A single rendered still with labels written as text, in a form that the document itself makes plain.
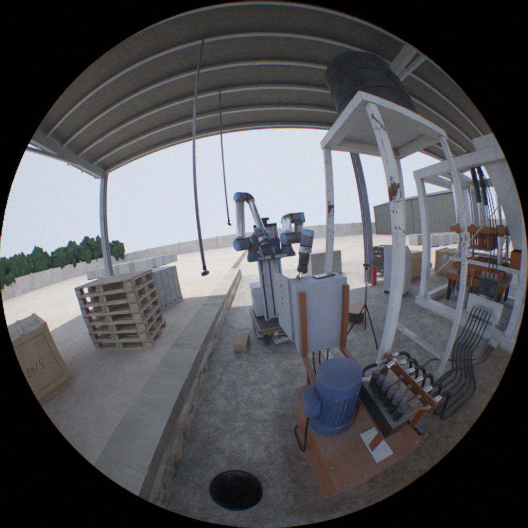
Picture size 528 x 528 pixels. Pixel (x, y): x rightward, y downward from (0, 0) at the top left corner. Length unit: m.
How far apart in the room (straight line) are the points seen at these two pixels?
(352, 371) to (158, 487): 1.49
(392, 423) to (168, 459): 1.46
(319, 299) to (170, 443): 1.69
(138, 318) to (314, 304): 2.13
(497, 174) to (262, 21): 4.12
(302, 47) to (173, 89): 2.69
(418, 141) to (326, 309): 1.86
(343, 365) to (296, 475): 1.08
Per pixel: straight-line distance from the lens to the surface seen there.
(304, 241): 1.22
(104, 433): 1.92
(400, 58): 4.73
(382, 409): 0.88
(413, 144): 2.15
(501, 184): 3.45
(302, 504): 1.60
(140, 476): 1.57
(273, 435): 1.77
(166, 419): 1.69
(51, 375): 2.73
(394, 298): 1.06
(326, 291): 1.30
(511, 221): 3.56
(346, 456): 1.06
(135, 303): 2.48
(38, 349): 2.62
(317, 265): 5.94
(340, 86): 1.86
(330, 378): 0.77
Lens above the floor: 1.60
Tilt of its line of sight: 9 degrees down
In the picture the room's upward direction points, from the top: 7 degrees counter-clockwise
